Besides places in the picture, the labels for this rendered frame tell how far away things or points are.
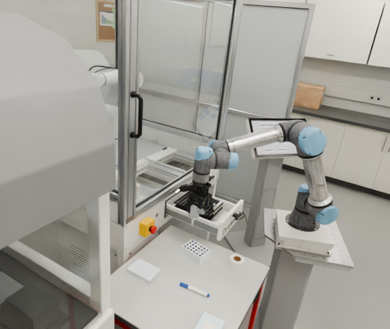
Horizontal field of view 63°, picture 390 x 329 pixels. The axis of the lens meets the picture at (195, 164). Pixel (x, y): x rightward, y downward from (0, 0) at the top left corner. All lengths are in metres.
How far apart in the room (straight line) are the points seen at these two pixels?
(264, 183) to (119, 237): 1.46
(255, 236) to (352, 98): 2.80
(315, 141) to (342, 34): 3.32
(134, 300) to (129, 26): 1.05
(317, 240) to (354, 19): 3.37
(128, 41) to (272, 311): 1.75
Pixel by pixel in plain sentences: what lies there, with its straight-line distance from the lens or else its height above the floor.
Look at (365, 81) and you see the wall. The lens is 5.06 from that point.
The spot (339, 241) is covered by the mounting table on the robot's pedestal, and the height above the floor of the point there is 0.76.
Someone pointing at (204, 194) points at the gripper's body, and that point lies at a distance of 1.42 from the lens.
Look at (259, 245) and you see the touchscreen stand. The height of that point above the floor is 0.04.
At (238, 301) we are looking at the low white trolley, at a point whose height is 0.76.
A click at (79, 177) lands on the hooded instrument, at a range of 0.81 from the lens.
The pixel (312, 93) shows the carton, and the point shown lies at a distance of 4.71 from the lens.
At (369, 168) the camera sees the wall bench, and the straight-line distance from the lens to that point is 4.60.
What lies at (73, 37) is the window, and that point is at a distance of 1.44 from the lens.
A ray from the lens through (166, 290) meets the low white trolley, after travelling 1.47.
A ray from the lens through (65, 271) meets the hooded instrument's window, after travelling 0.94.
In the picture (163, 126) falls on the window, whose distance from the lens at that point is 1.54.
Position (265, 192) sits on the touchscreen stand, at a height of 0.59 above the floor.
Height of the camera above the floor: 1.80
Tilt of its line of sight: 24 degrees down
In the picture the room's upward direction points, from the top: 6 degrees clockwise
